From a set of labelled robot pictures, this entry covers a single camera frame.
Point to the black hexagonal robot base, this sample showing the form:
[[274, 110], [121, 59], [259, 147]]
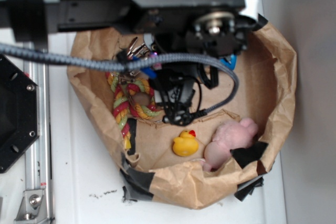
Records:
[[19, 116]]

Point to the pink plush toy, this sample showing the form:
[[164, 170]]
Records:
[[229, 136]]

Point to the colourful braided rope toy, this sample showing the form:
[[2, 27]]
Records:
[[124, 107]]

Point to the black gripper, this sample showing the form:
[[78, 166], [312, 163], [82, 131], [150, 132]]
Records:
[[193, 52]]

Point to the silver key bunch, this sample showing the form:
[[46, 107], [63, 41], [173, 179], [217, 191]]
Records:
[[132, 53]]

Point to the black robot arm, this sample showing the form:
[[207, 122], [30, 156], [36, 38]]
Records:
[[34, 20]]

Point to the brown paper bag bin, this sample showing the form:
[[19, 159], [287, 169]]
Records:
[[267, 73]]

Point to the yellow rubber duck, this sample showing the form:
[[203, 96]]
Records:
[[185, 144]]

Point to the aluminium frame rail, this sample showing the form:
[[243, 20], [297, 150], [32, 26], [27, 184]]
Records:
[[37, 205]]

